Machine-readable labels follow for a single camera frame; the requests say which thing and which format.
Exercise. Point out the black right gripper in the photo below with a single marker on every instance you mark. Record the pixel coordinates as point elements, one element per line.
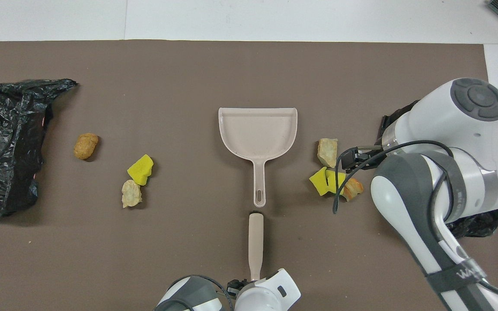
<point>370,159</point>

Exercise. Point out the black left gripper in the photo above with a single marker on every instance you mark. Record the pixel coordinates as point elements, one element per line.
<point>238,286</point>

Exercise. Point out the beige toy bread chunk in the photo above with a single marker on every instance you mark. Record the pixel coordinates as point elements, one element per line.
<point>327,152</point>

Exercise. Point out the toy croissant half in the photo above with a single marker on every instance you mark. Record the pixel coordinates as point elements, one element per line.
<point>131,194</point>
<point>354,188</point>

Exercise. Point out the yellow green sponge piece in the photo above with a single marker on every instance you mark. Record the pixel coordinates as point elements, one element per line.
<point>332,183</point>
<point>319,182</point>
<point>140,170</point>

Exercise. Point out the beige hand brush black bristles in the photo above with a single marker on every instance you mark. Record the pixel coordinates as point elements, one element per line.
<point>256,242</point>

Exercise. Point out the beige plastic dustpan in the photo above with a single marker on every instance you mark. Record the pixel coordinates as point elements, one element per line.
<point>257,134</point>

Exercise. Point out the brown toy bread roll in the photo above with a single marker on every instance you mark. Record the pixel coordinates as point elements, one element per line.
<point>86,146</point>

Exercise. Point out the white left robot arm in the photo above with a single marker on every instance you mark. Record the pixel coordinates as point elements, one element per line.
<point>266,298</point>

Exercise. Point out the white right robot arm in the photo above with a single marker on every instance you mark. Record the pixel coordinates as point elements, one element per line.
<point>448,116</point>

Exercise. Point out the brown paper table mat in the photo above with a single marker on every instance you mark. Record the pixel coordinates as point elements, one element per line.
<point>188,77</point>

